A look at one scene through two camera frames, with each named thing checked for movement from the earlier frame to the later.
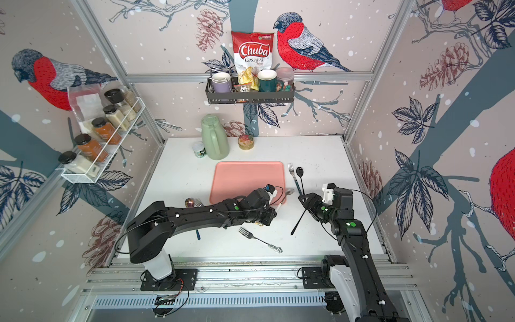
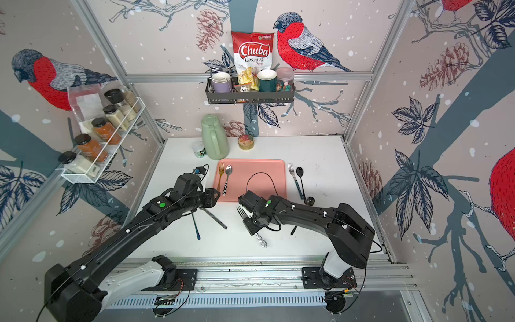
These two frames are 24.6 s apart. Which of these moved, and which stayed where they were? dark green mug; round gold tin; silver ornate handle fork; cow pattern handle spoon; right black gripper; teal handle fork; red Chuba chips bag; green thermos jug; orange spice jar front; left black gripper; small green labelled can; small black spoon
Moved: right black gripper; silver ornate handle fork; cow pattern handle spoon; left black gripper
Stayed: green thermos jug; orange spice jar front; red Chuba chips bag; small black spoon; small green labelled can; teal handle fork; round gold tin; dark green mug
